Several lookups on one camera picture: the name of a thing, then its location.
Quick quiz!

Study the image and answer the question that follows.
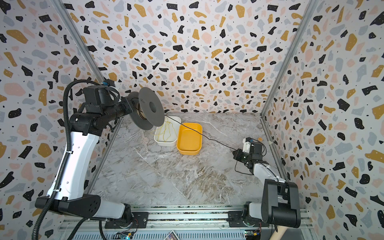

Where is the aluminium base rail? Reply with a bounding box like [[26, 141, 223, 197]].
[[74, 205, 317, 240]]

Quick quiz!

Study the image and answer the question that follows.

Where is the wooden mallet handle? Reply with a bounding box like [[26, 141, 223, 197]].
[[270, 226, 289, 240]]

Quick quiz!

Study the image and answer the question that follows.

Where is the grey cable spool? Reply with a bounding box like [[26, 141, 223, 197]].
[[127, 87, 165, 131]]

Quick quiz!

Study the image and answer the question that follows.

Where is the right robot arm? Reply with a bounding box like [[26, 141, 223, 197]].
[[233, 138, 301, 228]]

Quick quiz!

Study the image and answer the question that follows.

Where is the yellow cable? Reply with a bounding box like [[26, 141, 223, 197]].
[[158, 119, 178, 142]]

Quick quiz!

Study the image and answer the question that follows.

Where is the yellow rectangular tray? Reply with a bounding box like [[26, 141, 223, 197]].
[[177, 123, 203, 156]]

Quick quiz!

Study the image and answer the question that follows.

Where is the white rectangular tray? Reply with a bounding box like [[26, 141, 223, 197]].
[[154, 116, 182, 147]]

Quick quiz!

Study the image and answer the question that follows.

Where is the black cable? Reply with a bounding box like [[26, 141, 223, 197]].
[[136, 101, 268, 176]]

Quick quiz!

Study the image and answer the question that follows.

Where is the perforated metal plate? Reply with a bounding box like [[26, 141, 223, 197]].
[[141, 137, 149, 153]]

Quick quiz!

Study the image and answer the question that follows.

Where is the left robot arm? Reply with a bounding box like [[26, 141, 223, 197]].
[[35, 85, 134, 228]]

